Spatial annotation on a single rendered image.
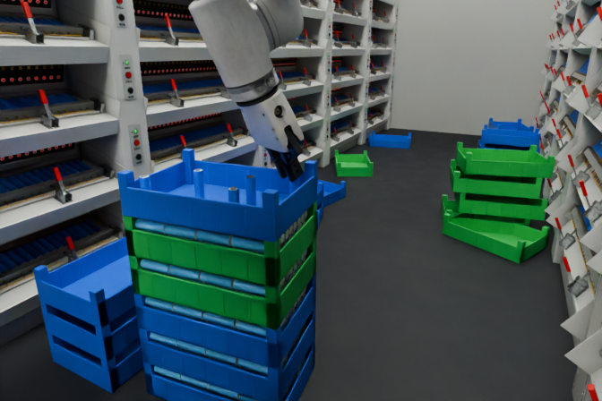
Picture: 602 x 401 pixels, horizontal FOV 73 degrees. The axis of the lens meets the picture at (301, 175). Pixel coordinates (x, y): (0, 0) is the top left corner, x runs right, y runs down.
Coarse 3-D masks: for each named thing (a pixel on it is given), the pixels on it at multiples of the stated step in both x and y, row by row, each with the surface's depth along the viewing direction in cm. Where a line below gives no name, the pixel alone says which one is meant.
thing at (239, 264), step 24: (312, 216) 79; (144, 240) 72; (168, 240) 70; (192, 240) 69; (312, 240) 80; (192, 264) 70; (216, 264) 68; (240, 264) 66; (264, 264) 64; (288, 264) 69
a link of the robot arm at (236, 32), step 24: (216, 0) 55; (240, 0) 57; (216, 24) 57; (240, 24) 58; (264, 24) 59; (216, 48) 59; (240, 48) 59; (264, 48) 61; (240, 72) 61; (264, 72) 62
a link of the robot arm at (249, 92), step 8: (272, 72) 64; (264, 80) 63; (272, 80) 63; (240, 88) 62; (248, 88) 62; (256, 88) 63; (264, 88) 64; (272, 88) 66; (232, 96) 64; (240, 96) 63; (248, 96) 63; (256, 96) 63
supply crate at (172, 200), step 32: (192, 160) 87; (128, 192) 71; (160, 192) 68; (192, 192) 83; (224, 192) 83; (256, 192) 83; (288, 192) 82; (192, 224) 67; (224, 224) 65; (256, 224) 63; (288, 224) 67
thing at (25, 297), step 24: (96, 216) 131; (24, 240) 111; (48, 240) 115; (72, 240) 117; (96, 240) 121; (0, 264) 102; (24, 264) 104; (48, 264) 108; (0, 288) 98; (24, 288) 100; (0, 312) 93; (24, 312) 99
